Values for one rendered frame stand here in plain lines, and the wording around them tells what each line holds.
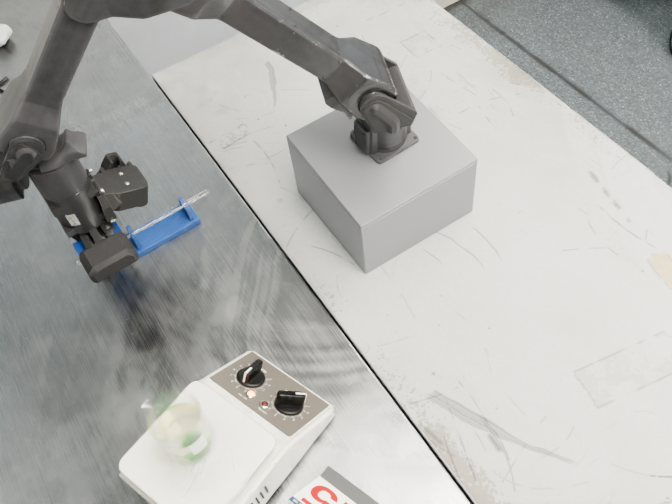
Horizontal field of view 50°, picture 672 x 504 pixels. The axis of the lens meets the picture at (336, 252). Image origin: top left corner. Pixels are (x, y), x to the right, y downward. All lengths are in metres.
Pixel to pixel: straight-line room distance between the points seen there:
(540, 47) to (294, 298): 1.90
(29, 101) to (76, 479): 0.42
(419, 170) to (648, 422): 0.39
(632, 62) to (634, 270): 1.75
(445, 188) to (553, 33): 1.87
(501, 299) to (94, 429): 0.51
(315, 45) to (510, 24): 2.03
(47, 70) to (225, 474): 0.43
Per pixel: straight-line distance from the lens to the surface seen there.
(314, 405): 0.81
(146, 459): 0.77
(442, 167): 0.90
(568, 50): 2.67
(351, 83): 0.80
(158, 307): 0.96
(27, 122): 0.79
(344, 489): 0.81
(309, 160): 0.91
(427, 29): 1.26
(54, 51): 0.74
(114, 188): 0.92
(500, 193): 1.01
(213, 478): 0.75
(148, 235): 1.02
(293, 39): 0.76
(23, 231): 1.12
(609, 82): 2.58
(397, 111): 0.83
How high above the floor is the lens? 1.67
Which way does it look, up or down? 54 degrees down
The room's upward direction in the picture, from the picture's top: 9 degrees counter-clockwise
